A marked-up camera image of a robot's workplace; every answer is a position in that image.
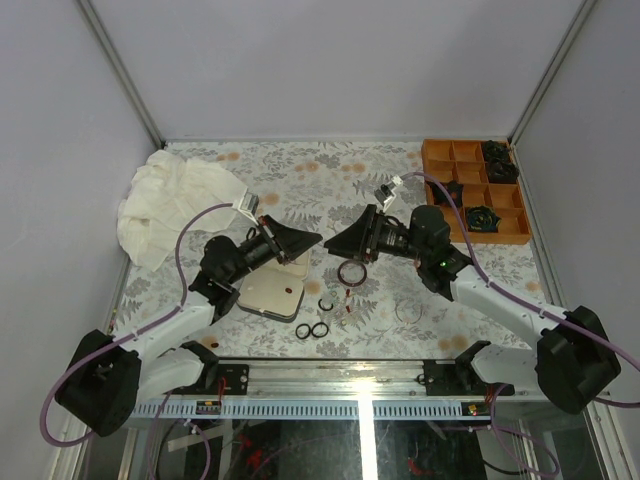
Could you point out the dark purple bangle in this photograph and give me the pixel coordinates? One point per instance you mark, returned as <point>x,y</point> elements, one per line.
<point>352,273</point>

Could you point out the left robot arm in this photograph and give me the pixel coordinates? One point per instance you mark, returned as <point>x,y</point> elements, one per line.
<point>109,375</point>

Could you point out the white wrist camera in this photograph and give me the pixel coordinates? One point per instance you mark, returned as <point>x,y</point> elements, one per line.
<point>385,194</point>
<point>247,206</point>

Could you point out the dark fabric flower in tray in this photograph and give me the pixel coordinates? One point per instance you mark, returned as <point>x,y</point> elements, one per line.
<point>499,167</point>

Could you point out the wooden compartment tray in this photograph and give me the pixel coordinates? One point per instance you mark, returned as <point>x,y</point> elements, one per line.
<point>459,166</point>

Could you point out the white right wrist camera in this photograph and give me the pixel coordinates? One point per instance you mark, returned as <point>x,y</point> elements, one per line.
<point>385,194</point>

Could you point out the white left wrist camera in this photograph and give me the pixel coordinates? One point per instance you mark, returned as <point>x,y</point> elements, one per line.
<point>247,206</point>

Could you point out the dark green bangle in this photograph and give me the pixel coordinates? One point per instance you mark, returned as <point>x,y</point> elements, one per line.
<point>325,307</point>

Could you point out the dark flower with blue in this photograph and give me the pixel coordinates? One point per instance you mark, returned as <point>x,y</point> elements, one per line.
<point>481,219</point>

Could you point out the silver hoop bangle right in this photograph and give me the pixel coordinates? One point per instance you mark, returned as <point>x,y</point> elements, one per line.
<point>408,311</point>

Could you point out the cream navy jewelry box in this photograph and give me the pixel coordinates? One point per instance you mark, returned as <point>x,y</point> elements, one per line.
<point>268,297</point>

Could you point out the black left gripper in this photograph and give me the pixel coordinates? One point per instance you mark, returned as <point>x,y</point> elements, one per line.
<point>289,241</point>

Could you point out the aluminium mounting rail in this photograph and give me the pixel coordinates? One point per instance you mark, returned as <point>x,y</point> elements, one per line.
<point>334,389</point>

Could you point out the floral patterned tablecloth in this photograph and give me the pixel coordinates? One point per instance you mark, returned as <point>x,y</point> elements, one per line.
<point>323,187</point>

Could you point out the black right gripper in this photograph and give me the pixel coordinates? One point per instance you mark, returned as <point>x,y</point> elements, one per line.
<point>362,240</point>

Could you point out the white crumpled cloth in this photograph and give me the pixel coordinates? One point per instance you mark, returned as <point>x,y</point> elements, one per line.
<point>165,194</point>

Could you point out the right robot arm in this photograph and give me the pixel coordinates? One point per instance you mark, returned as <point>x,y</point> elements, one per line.
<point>573,364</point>

